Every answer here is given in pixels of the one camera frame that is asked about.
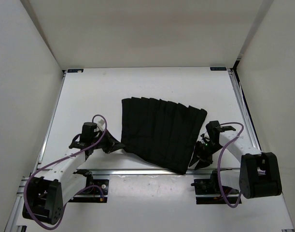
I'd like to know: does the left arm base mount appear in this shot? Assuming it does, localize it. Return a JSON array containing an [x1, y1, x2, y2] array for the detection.
[[69, 169, 109, 203]]

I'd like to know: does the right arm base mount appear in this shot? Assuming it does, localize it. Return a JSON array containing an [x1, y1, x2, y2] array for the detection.
[[191, 171, 241, 205]]

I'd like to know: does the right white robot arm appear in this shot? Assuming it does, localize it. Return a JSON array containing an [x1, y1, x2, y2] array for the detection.
[[189, 121, 282, 199]]

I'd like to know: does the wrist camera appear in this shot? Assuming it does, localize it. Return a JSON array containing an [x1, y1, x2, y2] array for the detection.
[[206, 120, 222, 142], [80, 122, 98, 143]]

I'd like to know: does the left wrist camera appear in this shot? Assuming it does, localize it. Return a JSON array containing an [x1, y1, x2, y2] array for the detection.
[[80, 122, 98, 143]]

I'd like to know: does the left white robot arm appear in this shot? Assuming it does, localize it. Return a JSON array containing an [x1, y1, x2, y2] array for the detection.
[[22, 118, 124, 230]]

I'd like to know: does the right blue corner label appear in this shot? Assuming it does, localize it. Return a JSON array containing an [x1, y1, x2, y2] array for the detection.
[[210, 67, 227, 71]]

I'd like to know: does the left blue corner label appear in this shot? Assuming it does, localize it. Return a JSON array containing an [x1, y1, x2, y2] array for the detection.
[[67, 69, 84, 73]]

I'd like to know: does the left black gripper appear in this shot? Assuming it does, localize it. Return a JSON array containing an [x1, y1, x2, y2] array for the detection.
[[91, 129, 125, 154]]

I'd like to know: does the black skirt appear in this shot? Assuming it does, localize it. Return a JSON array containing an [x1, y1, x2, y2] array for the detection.
[[121, 97, 208, 174]]

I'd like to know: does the white front cover panel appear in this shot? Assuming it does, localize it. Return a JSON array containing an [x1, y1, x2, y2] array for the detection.
[[57, 175, 293, 232]]

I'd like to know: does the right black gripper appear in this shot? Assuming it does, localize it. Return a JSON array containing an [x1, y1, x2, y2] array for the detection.
[[188, 140, 224, 170]]

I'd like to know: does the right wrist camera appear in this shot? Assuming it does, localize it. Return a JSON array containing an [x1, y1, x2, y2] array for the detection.
[[206, 120, 222, 142]]

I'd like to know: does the blue corner label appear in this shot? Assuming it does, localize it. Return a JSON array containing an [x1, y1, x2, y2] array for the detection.
[[67, 69, 84, 73], [210, 67, 227, 71]]

